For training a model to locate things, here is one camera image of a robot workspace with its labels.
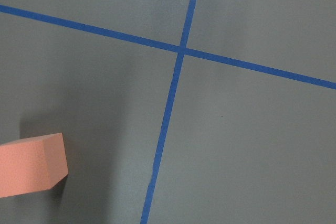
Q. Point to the orange foam block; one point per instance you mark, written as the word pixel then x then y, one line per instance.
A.
pixel 32 164

